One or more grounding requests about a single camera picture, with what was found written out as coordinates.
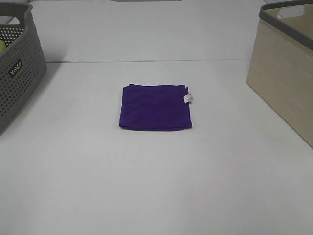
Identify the beige bin with grey rim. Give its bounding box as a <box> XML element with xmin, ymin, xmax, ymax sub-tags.
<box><xmin>246</xmin><ymin>0</ymin><xmax>313</xmax><ymax>146</ymax></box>

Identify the purple towel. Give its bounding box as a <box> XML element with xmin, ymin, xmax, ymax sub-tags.
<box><xmin>119</xmin><ymin>84</ymin><xmax>192</xmax><ymax>131</ymax></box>

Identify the grey perforated plastic basket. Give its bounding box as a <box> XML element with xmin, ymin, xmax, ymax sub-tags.
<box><xmin>0</xmin><ymin>2</ymin><xmax>47</xmax><ymax>133</ymax></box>

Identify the green towel in basket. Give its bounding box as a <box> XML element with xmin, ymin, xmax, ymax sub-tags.
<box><xmin>0</xmin><ymin>40</ymin><xmax>7</xmax><ymax>53</ymax></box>

